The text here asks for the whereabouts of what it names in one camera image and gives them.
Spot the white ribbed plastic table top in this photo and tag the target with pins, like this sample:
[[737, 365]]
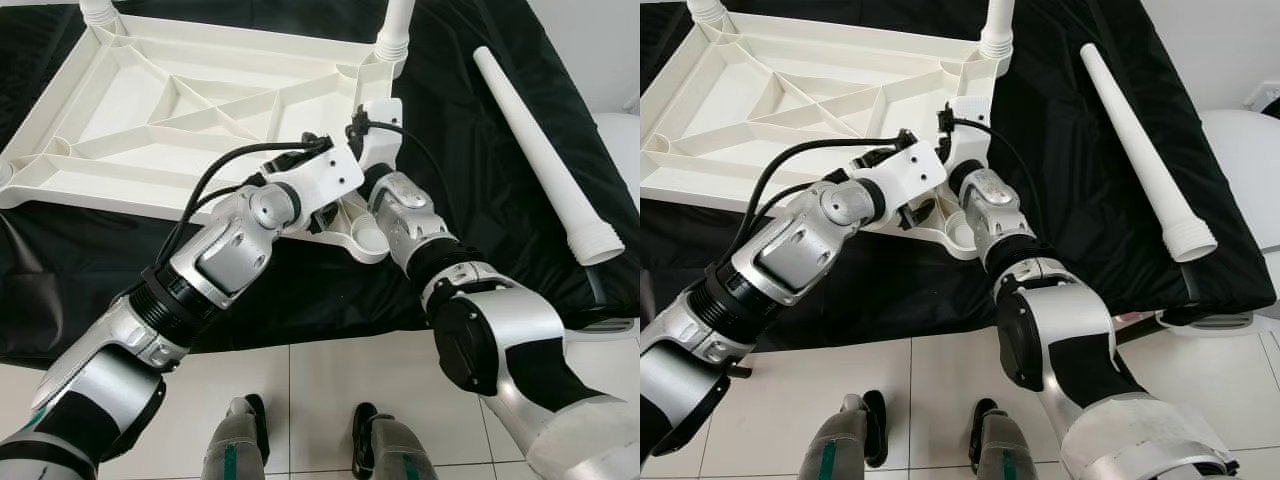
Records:
[[760, 110], [150, 110]]

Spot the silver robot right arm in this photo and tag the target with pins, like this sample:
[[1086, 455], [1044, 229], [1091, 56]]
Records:
[[480, 330], [1070, 320]]

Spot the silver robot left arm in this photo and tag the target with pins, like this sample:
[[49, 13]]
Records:
[[790, 250], [220, 250]]

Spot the black quilted bench cover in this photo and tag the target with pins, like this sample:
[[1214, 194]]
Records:
[[1080, 200], [480, 200]]

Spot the silver robot left leg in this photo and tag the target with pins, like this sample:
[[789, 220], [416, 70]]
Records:
[[232, 445], [840, 445]]

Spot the silver robot leg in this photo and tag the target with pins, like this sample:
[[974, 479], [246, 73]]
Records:
[[1005, 450], [395, 450], [840, 445], [232, 445]]

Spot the silver robot right leg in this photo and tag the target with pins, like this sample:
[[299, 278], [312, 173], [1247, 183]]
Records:
[[1005, 450], [395, 450]]

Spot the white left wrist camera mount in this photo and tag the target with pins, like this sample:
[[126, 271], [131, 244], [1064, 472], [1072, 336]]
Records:
[[910, 170], [330, 175]]

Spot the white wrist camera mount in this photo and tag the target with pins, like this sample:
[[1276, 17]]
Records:
[[380, 140], [330, 175], [910, 170], [968, 135]]

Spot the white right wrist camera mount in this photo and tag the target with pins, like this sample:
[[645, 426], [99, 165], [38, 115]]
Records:
[[380, 140], [968, 135]]

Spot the wall socket with black plug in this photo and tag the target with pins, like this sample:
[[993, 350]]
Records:
[[1266, 100]]

